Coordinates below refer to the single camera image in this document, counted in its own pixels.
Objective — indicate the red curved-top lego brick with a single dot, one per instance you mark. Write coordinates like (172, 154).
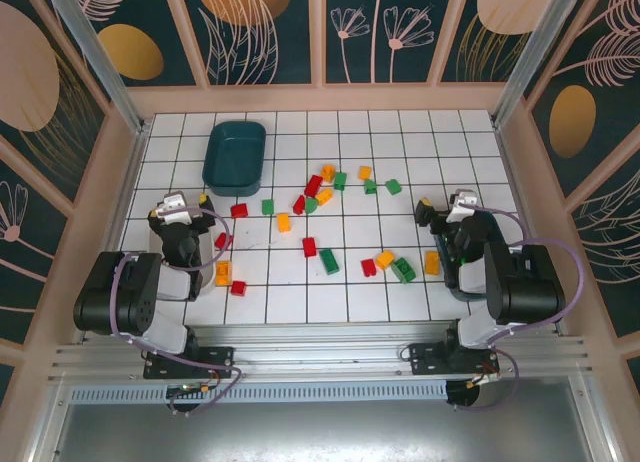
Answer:
(239, 211)

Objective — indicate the white plastic bin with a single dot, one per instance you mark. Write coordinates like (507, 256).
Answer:
(206, 274)

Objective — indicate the yellow lego brick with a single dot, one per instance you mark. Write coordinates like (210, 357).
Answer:
(324, 197)
(432, 263)
(365, 173)
(328, 172)
(385, 260)
(223, 274)
(284, 223)

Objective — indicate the long green lego brick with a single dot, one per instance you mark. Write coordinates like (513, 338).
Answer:
(329, 261)

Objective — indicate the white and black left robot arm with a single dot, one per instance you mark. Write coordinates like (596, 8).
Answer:
(115, 292)

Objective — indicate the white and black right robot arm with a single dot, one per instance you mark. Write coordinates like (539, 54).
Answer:
(530, 287)

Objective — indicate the green sloped lego brick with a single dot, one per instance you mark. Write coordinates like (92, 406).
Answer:
(311, 205)

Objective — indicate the long red lego brick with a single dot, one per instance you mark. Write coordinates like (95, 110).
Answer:
(313, 185)

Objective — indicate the grey metal sheet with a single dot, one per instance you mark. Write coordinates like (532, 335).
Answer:
(320, 432)

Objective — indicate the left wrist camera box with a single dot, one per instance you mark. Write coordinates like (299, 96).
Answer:
(172, 203)

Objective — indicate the aluminium frame post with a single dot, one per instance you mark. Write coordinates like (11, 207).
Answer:
(107, 69)
(531, 57)

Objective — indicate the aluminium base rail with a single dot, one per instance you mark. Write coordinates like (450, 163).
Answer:
(320, 347)

